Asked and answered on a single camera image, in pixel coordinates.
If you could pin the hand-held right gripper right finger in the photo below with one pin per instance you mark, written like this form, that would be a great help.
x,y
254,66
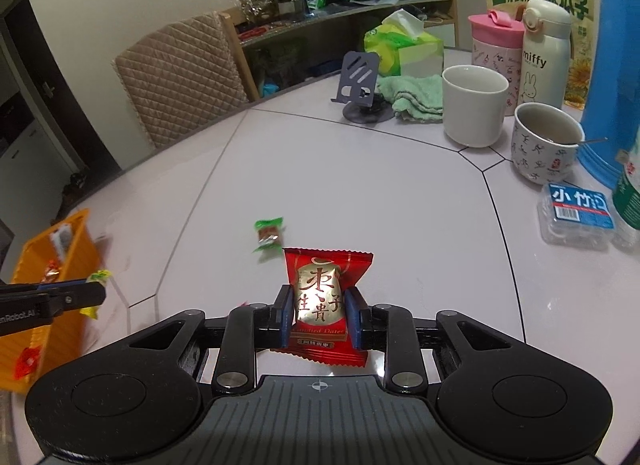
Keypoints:
x,y
355,319

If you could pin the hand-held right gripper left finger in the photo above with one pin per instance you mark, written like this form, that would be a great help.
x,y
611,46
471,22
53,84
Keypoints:
x,y
286,316

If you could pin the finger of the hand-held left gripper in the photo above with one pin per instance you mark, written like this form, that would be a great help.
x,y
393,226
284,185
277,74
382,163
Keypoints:
x,y
75,296

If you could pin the yellow candy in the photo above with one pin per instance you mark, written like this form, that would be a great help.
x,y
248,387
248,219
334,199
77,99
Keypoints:
x,y
97,279

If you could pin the red gold printed candy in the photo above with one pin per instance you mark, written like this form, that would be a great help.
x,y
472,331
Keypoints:
x,y
52,271

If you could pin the orange plastic basket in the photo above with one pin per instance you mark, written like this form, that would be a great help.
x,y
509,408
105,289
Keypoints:
x,y
55,345

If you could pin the black white snack packet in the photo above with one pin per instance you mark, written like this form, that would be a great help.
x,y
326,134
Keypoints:
x,y
62,242

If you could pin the red gold date snack packet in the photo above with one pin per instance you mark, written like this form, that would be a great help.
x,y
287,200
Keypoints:
x,y
320,272

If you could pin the green candy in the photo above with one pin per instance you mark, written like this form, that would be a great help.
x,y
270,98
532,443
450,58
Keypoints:
x,y
269,235

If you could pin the small red wrapped candy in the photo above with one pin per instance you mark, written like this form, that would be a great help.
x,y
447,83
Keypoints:
x,y
27,362

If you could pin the green towel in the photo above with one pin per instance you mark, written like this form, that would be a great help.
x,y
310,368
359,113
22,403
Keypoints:
x,y
417,97

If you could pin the plain white cup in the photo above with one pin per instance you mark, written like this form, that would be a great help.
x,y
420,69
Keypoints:
x,y
472,112

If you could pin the beige quilted chair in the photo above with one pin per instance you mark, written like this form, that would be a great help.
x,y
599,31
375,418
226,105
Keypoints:
x,y
180,80

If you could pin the grey phone stand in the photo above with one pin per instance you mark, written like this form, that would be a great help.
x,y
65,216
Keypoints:
x,y
357,77

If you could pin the clear plastic box blue label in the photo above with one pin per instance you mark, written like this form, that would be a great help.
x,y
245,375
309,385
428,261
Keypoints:
x,y
575,215

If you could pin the white patterned cup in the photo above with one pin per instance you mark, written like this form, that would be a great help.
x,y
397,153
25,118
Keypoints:
x,y
540,160

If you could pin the green tissue pack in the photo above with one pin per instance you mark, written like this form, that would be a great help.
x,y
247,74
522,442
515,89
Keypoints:
x,y
405,47

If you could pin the wooden shelf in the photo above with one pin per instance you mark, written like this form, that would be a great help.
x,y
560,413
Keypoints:
x,y
310,40

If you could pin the pink tumbler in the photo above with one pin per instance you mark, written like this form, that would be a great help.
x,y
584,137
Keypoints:
x,y
490,55

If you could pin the metal spoon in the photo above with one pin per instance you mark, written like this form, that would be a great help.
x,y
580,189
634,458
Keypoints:
x,y
592,141

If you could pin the green label plastic bottle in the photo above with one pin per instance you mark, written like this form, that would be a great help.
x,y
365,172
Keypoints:
x,y
630,205

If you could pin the orange lid glass jar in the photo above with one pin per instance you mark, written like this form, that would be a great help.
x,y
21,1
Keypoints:
x,y
257,2

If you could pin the white thermos bottle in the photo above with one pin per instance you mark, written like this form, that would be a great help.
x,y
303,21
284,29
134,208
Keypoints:
x,y
545,60

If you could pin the blue plastic jug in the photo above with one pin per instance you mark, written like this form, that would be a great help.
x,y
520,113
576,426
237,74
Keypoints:
x,y
612,70

